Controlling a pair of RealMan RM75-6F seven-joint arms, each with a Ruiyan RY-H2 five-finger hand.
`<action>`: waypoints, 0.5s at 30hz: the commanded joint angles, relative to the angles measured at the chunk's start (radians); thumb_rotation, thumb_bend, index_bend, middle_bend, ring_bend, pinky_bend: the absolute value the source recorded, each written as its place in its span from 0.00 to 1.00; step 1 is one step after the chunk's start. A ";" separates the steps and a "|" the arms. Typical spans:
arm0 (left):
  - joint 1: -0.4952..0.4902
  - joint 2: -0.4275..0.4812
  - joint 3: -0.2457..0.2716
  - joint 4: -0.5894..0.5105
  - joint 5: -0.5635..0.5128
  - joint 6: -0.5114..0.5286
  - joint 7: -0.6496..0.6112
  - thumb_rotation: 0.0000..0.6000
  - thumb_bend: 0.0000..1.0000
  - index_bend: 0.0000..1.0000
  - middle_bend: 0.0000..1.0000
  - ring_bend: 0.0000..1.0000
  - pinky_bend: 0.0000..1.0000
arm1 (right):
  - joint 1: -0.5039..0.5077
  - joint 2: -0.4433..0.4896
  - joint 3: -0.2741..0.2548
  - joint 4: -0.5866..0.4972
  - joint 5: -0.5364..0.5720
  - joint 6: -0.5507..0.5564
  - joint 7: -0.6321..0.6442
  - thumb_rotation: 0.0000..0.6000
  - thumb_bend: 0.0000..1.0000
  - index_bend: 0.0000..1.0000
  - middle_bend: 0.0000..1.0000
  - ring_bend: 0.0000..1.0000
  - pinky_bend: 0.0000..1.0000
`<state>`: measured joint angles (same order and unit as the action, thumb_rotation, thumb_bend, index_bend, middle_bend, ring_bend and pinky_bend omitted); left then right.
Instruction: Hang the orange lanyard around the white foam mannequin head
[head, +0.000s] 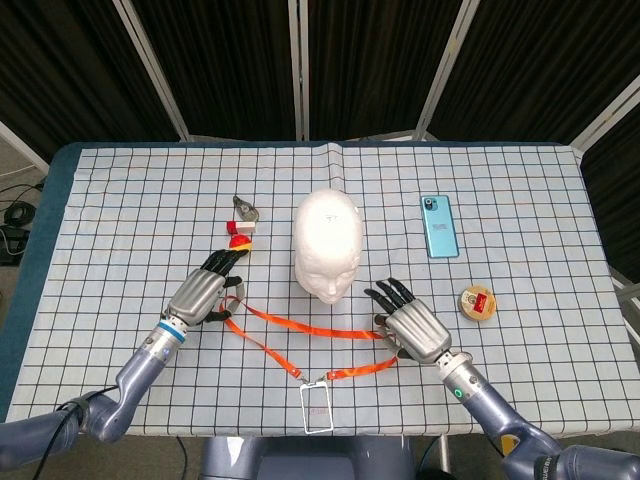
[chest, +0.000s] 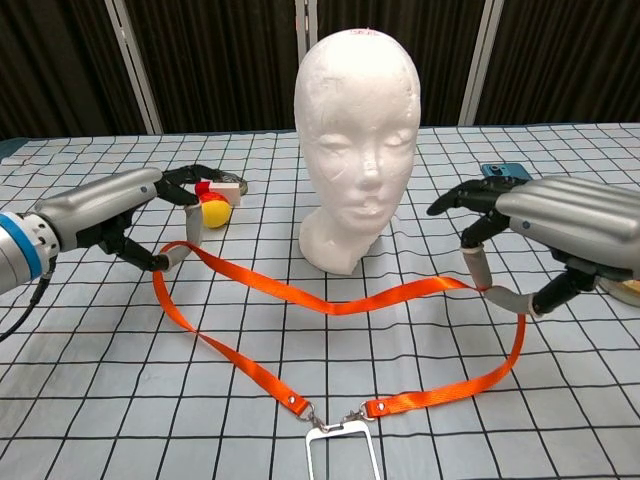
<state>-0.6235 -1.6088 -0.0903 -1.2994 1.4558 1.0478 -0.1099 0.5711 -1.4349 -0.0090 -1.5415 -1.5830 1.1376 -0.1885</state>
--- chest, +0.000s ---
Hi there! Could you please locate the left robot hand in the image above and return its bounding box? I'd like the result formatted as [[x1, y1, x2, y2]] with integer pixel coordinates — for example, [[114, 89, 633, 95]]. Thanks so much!
[[34, 163, 224, 274]]

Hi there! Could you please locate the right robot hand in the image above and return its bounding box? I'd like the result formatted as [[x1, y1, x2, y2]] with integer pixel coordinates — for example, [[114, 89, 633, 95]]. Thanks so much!
[[426, 175, 640, 317]]

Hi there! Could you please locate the orange lanyard strap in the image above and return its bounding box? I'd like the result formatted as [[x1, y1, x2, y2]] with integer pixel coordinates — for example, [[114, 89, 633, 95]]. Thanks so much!
[[152, 240, 527, 434]]

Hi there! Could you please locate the clear white-framed badge holder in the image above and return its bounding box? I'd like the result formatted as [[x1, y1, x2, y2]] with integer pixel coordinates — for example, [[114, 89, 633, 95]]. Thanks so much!
[[304, 420, 384, 480]]

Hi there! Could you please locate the white foam mannequin head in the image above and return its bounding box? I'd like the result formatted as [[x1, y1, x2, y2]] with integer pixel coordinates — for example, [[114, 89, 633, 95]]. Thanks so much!
[[293, 27, 422, 276]]

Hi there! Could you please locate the blue smartphone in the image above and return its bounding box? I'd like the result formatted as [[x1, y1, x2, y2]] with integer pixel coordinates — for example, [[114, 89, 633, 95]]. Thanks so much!
[[480, 162, 532, 183]]

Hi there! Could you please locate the red and yellow ball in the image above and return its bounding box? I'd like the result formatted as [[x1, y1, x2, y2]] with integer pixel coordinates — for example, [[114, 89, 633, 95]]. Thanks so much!
[[199, 193, 234, 230]]

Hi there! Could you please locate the red and white small block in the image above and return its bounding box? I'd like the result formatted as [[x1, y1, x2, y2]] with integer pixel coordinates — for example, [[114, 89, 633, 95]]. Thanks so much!
[[194, 180, 242, 207]]

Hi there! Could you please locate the grey correction tape dispenser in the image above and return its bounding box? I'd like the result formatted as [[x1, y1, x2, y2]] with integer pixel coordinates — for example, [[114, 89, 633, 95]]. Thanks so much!
[[218, 170, 250, 196]]

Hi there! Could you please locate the black folding screen panel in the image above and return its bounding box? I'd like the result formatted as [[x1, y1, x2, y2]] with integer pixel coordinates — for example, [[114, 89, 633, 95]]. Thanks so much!
[[305, 0, 494, 127], [0, 0, 151, 142], [472, 0, 640, 126], [117, 0, 307, 135]]

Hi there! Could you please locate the light blue checked tablecloth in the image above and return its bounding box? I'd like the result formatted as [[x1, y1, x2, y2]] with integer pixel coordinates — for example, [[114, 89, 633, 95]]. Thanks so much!
[[0, 122, 640, 480]]

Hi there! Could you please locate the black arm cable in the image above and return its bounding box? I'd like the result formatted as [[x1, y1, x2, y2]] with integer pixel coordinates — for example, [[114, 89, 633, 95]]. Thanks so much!
[[0, 264, 57, 345]]

